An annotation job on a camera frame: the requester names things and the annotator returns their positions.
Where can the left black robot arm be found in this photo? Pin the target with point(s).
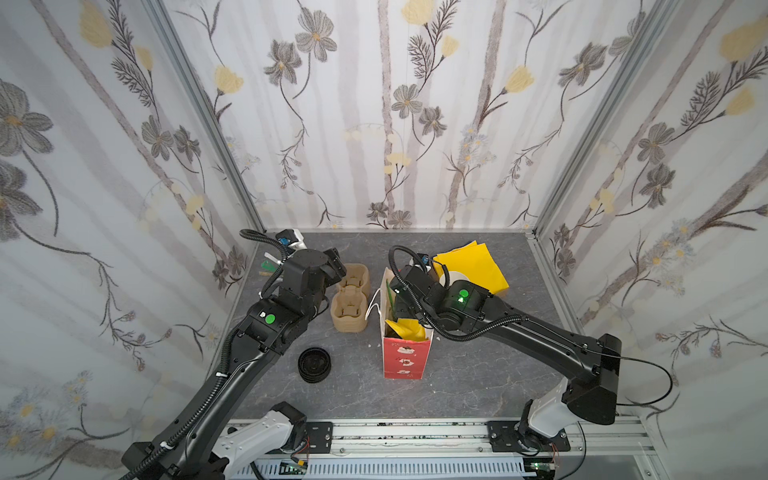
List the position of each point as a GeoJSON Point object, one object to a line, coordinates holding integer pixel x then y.
{"type": "Point", "coordinates": [197, 444]}

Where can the stack of black lids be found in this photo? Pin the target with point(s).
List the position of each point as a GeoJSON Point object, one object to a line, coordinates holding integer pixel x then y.
{"type": "Point", "coordinates": [314, 365]}

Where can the single yellow paper napkin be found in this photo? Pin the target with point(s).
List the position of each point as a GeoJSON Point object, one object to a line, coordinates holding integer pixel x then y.
{"type": "Point", "coordinates": [406, 330]}

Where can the green straw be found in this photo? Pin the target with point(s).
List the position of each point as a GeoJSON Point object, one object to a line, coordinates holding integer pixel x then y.
{"type": "Point", "coordinates": [391, 296]}

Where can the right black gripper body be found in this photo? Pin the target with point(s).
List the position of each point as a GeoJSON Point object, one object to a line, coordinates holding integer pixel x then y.
{"type": "Point", "coordinates": [402, 301]}

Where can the yellow paper napkins stack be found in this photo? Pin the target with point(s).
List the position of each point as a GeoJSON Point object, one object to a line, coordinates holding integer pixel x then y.
{"type": "Point", "coordinates": [476, 262]}

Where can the brown pulp cup carrier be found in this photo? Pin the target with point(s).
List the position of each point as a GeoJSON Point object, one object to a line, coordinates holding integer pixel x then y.
{"type": "Point", "coordinates": [349, 305]}

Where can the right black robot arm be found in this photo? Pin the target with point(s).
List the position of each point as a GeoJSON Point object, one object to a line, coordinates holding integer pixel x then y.
{"type": "Point", "coordinates": [463, 311]}

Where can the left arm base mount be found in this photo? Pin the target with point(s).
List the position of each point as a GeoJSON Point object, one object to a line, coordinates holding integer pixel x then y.
{"type": "Point", "coordinates": [310, 438]}

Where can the stack of paper cups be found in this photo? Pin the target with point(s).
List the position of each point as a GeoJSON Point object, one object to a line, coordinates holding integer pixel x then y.
{"type": "Point", "coordinates": [453, 276]}

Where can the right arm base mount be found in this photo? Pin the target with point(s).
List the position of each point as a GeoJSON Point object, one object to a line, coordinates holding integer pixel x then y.
{"type": "Point", "coordinates": [508, 437]}

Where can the green and white straws bundle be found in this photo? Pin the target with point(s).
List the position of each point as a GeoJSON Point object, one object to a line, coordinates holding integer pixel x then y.
{"type": "Point", "coordinates": [270, 265]}

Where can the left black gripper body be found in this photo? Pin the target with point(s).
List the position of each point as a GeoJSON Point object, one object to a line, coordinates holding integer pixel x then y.
{"type": "Point", "coordinates": [334, 269]}

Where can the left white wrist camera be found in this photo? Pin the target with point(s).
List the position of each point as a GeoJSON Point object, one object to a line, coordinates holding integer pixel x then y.
{"type": "Point", "coordinates": [291, 238]}

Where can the red white paper bag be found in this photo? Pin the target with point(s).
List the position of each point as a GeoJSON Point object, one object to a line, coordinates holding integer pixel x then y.
{"type": "Point", "coordinates": [401, 360]}

